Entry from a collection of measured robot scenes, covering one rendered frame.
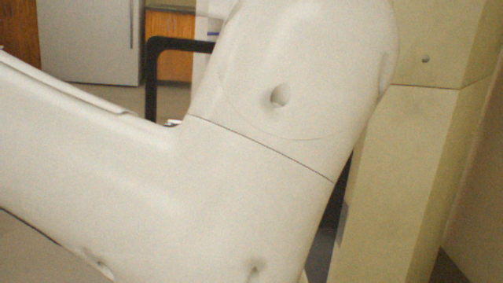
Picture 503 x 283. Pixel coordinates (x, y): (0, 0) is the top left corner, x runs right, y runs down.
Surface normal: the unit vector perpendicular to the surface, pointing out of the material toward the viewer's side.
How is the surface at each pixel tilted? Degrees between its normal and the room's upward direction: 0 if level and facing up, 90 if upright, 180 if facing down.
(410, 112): 90
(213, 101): 60
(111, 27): 90
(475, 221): 90
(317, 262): 0
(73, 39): 90
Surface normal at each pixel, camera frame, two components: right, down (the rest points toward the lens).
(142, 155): 0.05, -0.66
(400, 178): 0.10, 0.37
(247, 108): -0.28, -0.15
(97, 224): -0.34, 0.10
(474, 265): -0.99, -0.06
